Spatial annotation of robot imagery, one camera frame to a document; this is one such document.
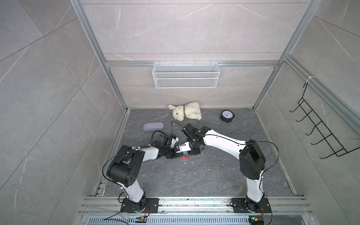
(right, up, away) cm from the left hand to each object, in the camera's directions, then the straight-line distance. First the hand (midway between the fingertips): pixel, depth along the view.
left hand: (183, 152), depth 91 cm
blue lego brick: (+1, +2, -8) cm, 8 cm away
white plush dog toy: (+6, +29, +16) cm, 34 cm away
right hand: (+4, +4, -2) cm, 6 cm away
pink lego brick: (+1, -2, -2) cm, 3 cm away
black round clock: (+35, +25, +20) cm, 47 cm away
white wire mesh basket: (+2, +55, +10) cm, 55 cm away
